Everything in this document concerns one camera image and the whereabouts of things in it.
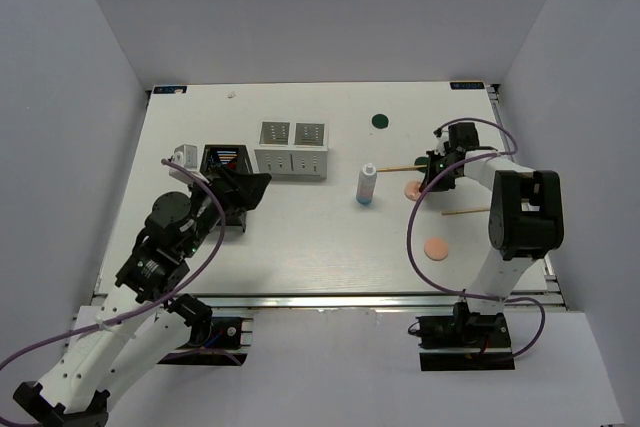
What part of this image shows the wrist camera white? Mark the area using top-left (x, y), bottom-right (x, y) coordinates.
top-left (434, 128), bottom-right (451, 156)
top-left (169, 144), bottom-right (199, 184)

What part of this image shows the dark green round puff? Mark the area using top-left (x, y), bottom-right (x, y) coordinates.
top-left (371, 113), bottom-right (389, 130)
top-left (414, 157), bottom-right (429, 171)

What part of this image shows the peach puff with ribbon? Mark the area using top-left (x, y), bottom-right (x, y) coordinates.
top-left (404, 181), bottom-right (421, 201)

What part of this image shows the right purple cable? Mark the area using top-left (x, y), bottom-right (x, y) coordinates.
top-left (405, 118), bottom-right (547, 361)

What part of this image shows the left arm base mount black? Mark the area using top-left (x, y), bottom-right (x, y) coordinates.
top-left (159, 310), bottom-right (254, 367)

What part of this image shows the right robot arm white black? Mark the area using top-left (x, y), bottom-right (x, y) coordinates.
top-left (419, 117), bottom-right (564, 346)

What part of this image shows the black mesh organizer box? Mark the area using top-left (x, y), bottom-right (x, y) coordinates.
top-left (197, 144), bottom-right (253, 233)

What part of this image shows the purple cable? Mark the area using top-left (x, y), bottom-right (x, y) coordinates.
top-left (405, 118), bottom-right (547, 361)
top-left (0, 157), bottom-right (241, 426)

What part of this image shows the white spray bottle teal base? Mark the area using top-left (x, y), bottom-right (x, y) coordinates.
top-left (355, 163), bottom-right (377, 205)

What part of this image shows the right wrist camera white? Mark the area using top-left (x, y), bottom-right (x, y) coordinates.
top-left (434, 128), bottom-right (451, 156)

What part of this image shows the gold makeup pencil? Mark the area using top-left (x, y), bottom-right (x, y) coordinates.
top-left (441, 207), bottom-right (490, 216)
top-left (377, 164), bottom-right (428, 173)

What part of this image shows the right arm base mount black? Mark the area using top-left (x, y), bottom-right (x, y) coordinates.
top-left (408, 314), bottom-right (515, 372)

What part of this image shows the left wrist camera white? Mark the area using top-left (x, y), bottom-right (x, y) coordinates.
top-left (169, 144), bottom-right (199, 184)

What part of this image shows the blue label sticker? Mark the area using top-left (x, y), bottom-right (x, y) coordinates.
top-left (152, 85), bottom-right (187, 95)
top-left (449, 81), bottom-right (485, 90)

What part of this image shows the blue label sticker right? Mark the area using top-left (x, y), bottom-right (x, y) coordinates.
top-left (449, 81), bottom-right (485, 90)

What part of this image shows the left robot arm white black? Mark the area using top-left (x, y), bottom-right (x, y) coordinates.
top-left (13, 164), bottom-right (271, 426)

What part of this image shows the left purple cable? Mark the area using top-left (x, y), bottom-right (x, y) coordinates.
top-left (0, 157), bottom-right (241, 426)

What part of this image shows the white slotted organizer box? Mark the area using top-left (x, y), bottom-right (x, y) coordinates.
top-left (254, 121), bottom-right (329, 180)

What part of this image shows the blue label sticker left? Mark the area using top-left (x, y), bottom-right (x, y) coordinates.
top-left (152, 85), bottom-right (187, 95)

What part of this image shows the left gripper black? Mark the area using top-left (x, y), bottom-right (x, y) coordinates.
top-left (180, 162), bottom-right (272, 257)

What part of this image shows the peach round powder puff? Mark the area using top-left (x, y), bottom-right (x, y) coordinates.
top-left (423, 237), bottom-right (449, 261)

